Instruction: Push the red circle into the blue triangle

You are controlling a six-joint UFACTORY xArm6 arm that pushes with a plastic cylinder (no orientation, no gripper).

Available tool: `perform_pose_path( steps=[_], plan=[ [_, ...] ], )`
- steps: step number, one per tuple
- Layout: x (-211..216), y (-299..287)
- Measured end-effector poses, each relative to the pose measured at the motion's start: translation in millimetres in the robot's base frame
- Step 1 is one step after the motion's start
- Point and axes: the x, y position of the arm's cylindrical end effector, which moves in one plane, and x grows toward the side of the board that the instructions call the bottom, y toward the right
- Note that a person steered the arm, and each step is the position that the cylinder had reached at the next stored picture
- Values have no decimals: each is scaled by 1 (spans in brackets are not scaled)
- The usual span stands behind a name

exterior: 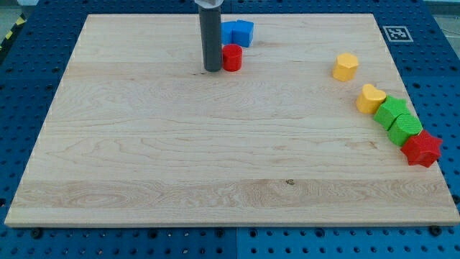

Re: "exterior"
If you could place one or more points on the white fiducial marker tag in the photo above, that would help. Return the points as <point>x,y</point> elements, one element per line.
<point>397,33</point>

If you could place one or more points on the yellow black hazard tape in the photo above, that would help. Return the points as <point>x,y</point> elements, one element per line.
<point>12,34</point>

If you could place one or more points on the silver rod mount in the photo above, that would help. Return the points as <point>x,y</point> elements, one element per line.
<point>208,3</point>

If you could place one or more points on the light wooden board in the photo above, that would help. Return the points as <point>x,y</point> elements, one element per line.
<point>140,135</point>

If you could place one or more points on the green star block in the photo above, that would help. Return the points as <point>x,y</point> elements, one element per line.
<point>390,110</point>

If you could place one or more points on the yellow hexagon block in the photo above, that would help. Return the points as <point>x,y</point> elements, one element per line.
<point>345,67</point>

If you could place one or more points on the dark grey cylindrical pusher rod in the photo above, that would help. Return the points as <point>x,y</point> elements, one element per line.
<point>210,25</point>

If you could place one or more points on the blue triangle block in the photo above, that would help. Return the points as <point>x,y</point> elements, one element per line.
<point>227,32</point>

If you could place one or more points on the blue cube block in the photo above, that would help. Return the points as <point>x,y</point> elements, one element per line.
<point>242,33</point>

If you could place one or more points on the red star block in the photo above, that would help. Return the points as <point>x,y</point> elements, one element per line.
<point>423,149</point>

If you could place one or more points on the yellow heart block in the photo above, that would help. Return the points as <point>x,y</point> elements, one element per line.
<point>370,99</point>

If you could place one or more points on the red cylinder block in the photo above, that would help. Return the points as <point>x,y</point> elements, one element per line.
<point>232,57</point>

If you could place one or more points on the green cylinder block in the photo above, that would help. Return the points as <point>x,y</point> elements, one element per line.
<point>404,127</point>

